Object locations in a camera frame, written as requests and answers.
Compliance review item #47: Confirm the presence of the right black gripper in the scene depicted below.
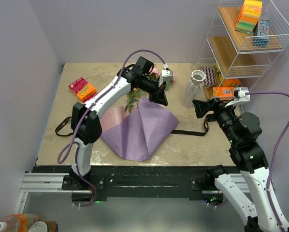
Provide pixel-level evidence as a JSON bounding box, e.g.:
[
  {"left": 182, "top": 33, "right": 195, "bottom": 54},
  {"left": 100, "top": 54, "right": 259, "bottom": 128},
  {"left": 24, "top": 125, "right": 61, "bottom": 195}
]
[{"left": 192, "top": 96, "right": 239, "bottom": 144}]

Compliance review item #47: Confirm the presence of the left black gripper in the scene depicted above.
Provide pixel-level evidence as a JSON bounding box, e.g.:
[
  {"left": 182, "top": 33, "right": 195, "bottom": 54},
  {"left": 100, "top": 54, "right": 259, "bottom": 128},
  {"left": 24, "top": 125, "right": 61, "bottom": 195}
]
[{"left": 139, "top": 76, "right": 168, "bottom": 106}]

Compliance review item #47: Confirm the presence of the pink white flower bunch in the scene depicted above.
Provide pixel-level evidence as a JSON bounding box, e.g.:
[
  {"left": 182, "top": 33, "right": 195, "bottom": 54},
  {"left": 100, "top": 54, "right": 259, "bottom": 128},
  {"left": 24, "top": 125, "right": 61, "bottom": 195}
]
[{"left": 123, "top": 64, "right": 173, "bottom": 113}]

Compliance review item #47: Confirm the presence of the black gold-lettered ribbon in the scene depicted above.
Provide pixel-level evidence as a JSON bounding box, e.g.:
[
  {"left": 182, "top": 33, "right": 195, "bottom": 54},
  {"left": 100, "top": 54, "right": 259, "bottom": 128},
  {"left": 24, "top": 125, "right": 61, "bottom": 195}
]
[{"left": 55, "top": 116, "right": 209, "bottom": 137}]

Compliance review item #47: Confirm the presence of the purple wrapping paper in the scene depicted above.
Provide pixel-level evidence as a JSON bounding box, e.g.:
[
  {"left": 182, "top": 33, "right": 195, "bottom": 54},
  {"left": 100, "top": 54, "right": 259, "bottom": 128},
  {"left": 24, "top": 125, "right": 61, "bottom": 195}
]
[{"left": 101, "top": 97, "right": 179, "bottom": 161}]

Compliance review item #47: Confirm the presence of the pink wrapping paper sheet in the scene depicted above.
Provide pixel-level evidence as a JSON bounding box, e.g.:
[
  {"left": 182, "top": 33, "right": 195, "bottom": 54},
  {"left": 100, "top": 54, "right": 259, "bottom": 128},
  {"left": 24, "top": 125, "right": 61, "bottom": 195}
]
[{"left": 100, "top": 106, "right": 129, "bottom": 131}]

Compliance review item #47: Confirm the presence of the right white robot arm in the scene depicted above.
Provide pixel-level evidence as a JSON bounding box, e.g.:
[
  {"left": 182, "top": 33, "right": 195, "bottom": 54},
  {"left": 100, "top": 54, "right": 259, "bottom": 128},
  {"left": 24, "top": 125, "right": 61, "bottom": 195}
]
[{"left": 193, "top": 99, "right": 289, "bottom": 232}]

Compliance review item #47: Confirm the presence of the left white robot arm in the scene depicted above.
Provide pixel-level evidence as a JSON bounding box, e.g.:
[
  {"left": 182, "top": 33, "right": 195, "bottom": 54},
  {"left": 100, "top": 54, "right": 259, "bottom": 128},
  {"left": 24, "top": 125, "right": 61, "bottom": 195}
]
[{"left": 68, "top": 57, "right": 173, "bottom": 193}]

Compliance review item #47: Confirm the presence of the white ribbed vase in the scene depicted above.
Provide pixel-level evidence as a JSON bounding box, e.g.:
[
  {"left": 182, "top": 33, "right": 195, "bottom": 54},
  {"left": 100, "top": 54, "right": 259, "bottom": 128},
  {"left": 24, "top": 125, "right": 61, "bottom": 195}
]
[{"left": 182, "top": 70, "right": 206, "bottom": 108}]

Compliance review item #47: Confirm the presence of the orange box on shelf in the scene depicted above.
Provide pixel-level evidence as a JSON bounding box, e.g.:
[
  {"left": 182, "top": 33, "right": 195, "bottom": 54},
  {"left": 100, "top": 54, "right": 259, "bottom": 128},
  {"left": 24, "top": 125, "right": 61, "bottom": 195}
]
[{"left": 212, "top": 87, "right": 235, "bottom": 101}]

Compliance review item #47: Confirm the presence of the orange green sponge pack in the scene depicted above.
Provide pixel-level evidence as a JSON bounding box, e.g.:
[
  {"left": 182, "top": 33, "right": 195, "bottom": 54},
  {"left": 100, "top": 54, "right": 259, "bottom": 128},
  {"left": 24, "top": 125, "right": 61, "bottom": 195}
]
[{"left": 221, "top": 79, "right": 241, "bottom": 93}]

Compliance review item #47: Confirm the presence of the pink orange snack box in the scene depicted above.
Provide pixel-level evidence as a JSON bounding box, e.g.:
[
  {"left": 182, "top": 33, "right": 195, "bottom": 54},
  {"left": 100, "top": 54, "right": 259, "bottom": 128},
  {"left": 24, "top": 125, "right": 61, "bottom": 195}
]
[{"left": 69, "top": 77, "right": 97, "bottom": 102}]

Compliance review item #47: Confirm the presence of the blue white tall box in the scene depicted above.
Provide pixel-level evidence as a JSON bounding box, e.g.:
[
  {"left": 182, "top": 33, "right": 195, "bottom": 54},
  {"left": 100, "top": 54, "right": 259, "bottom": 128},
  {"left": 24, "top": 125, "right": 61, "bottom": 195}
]
[{"left": 252, "top": 11, "right": 270, "bottom": 48}]

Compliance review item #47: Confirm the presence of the colourful sponge pack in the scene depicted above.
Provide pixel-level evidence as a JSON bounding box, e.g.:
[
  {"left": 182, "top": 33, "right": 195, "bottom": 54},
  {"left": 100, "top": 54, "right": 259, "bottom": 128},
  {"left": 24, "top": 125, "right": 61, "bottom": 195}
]
[{"left": 235, "top": 0, "right": 262, "bottom": 34}]

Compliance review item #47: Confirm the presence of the metal tin can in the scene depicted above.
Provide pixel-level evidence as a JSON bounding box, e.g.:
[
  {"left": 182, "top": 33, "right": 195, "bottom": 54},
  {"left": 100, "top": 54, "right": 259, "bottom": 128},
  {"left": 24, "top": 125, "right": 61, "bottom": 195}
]
[{"left": 28, "top": 221, "right": 58, "bottom": 232}]

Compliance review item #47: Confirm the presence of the orange juice bottle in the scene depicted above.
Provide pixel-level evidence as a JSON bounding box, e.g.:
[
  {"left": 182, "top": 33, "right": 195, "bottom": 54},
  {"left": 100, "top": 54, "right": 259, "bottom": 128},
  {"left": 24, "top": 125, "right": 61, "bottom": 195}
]
[{"left": 0, "top": 214, "right": 42, "bottom": 232}]

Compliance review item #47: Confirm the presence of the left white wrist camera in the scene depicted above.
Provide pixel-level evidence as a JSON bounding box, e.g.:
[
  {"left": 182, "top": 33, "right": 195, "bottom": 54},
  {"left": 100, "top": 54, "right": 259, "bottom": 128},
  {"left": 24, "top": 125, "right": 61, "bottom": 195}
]
[{"left": 159, "top": 70, "right": 174, "bottom": 86}]

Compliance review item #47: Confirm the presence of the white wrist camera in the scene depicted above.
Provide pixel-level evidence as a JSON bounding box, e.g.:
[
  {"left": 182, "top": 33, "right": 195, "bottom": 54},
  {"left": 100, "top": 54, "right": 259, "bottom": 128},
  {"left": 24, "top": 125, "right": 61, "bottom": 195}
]
[
  {"left": 159, "top": 70, "right": 174, "bottom": 86},
  {"left": 225, "top": 87, "right": 250, "bottom": 108}
]

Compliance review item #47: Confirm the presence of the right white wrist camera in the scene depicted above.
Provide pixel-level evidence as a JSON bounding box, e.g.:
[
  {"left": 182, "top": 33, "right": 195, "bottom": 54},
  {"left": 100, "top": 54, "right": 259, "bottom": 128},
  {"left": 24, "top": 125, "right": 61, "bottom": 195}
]
[{"left": 225, "top": 87, "right": 250, "bottom": 108}]

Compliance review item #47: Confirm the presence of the white wire shelf rack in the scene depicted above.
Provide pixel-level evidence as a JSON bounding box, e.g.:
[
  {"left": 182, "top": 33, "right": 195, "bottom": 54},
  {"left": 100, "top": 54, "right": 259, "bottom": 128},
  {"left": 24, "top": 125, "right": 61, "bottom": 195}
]
[{"left": 197, "top": 0, "right": 289, "bottom": 99}]

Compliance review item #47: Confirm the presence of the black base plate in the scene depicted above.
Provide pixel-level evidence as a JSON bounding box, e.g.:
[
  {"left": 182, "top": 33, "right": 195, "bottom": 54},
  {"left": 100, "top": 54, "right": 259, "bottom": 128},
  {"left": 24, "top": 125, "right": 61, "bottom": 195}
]
[{"left": 61, "top": 163, "right": 235, "bottom": 202}]

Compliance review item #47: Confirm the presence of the aluminium rail frame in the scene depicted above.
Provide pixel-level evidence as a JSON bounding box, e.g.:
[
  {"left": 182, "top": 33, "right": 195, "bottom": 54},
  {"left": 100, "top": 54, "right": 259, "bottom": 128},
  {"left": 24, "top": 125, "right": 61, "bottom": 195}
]
[{"left": 20, "top": 166, "right": 252, "bottom": 207}]

